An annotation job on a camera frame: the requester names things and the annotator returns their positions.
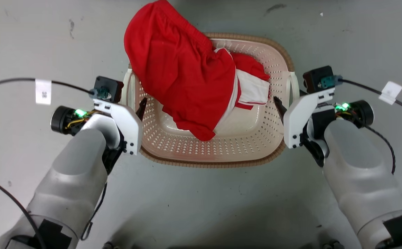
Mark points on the beige perforated plastic laundry basket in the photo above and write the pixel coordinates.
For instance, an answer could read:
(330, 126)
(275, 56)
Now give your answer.
(194, 148)

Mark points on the white garment with red stripes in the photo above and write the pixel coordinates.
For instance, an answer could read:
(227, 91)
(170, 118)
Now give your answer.
(252, 90)

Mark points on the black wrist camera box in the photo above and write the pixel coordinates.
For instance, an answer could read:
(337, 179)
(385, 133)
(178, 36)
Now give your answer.
(110, 88)
(320, 79)

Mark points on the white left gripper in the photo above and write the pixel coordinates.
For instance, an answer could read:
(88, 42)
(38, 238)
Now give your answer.
(128, 124)

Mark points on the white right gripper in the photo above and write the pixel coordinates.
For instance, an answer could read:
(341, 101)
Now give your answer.
(296, 121)

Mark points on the red fabric garment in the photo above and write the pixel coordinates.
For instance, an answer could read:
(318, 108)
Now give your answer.
(180, 69)

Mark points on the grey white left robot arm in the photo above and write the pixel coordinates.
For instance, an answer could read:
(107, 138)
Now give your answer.
(73, 180)

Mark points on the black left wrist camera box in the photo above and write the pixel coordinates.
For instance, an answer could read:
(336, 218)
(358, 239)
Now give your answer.
(110, 88)

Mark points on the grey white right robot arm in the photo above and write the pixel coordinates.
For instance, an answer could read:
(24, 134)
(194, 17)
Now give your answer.
(363, 169)

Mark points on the dark robot base knob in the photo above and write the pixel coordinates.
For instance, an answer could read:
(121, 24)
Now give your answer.
(332, 245)
(107, 245)

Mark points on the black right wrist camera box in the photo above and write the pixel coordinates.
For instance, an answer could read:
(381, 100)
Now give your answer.
(320, 79)

